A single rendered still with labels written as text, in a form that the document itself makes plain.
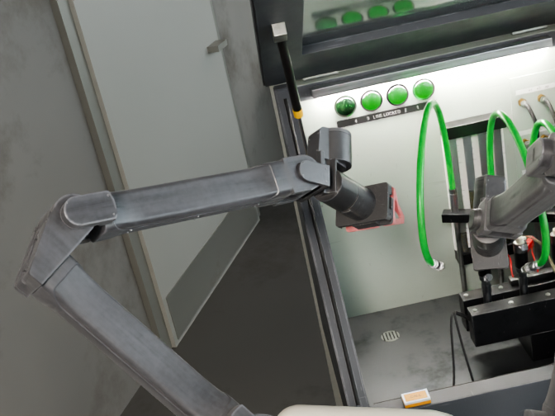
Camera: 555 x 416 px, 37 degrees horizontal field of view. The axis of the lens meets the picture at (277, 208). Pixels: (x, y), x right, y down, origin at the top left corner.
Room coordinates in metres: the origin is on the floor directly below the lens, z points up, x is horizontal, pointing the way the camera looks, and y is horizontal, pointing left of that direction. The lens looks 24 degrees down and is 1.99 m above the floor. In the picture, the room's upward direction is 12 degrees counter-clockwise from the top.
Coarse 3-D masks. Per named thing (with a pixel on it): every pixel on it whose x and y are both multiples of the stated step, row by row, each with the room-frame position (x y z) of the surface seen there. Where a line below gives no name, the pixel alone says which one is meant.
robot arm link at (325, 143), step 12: (324, 132) 1.28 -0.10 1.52; (336, 132) 1.28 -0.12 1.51; (348, 132) 1.28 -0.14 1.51; (312, 144) 1.27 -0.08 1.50; (324, 144) 1.26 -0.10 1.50; (336, 144) 1.26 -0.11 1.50; (348, 144) 1.27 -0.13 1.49; (312, 156) 1.26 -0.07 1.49; (324, 156) 1.24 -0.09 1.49; (336, 156) 1.25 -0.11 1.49; (348, 156) 1.25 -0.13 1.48; (300, 168) 1.18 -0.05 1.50; (312, 168) 1.19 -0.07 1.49; (324, 168) 1.20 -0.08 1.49; (348, 168) 1.27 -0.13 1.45; (312, 180) 1.18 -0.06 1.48; (324, 180) 1.19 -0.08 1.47; (312, 192) 1.21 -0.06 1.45
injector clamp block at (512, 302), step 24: (480, 288) 1.56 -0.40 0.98; (504, 288) 1.54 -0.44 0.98; (552, 288) 1.53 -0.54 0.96; (480, 312) 1.47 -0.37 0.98; (504, 312) 1.47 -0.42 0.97; (528, 312) 1.47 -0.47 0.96; (552, 312) 1.47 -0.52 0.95; (480, 336) 1.46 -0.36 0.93; (504, 336) 1.46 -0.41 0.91; (528, 336) 1.48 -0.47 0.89; (552, 336) 1.47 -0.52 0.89
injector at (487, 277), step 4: (480, 272) 1.51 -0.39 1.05; (484, 272) 1.50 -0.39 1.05; (488, 272) 1.50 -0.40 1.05; (480, 276) 1.51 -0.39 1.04; (484, 276) 1.50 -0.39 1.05; (488, 276) 1.48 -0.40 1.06; (480, 280) 1.51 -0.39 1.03; (484, 280) 1.50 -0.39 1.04; (488, 280) 1.48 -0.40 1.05; (484, 284) 1.51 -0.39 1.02; (488, 284) 1.51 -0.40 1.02; (484, 288) 1.51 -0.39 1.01; (488, 288) 1.51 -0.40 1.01; (484, 292) 1.51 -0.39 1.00; (488, 292) 1.50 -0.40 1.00; (484, 296) 1.51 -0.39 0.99; (488, 296) 1.51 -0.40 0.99; (484, 300) 1.51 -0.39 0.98; (488, 300) 1.51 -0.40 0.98
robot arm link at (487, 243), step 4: (472, 236) 1.33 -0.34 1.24; (476, 236) 1.31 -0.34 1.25; (480, 236) 1.31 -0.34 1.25; (484, 236) 1.31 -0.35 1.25; (488, 236) 1.30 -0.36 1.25; (476, 240) 1.32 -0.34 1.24; (480, 240) 1.31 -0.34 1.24; (484, 240) 1.31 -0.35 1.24; (488, 240) 1.30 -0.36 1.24; (492, 240) 1.30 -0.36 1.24; (496, 240) 1.30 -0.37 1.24; (500, 240) 1.32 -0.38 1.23; (476, 244) 1.35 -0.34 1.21; (480, 244) 1.32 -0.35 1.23; (484, 244) 1.31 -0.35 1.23; (488, 244) 1.31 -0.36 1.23; (492, 244) 1.31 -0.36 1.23; (496, 244) 1.32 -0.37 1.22; (484, 248) 1.33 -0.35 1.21; (488, 248) 1.33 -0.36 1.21; (492, 248) 1.33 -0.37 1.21
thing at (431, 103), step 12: (420, 132) 1.48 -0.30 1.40; (444, 132) 1.69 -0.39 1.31; (420, 144) 1.46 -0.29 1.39; (444, 144) 1.70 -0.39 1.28; (420, 156) 1.44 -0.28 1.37; (420, 168) 1.42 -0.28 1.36; (420, 180) 1.40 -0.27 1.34; (420, 192) 1.39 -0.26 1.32; (420, 204) 1.38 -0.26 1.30; (420, 216) 1.37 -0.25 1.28; (420, 228) 1.37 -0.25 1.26; (420, 240) 1.37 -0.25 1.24; (432, 264) 1.40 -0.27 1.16
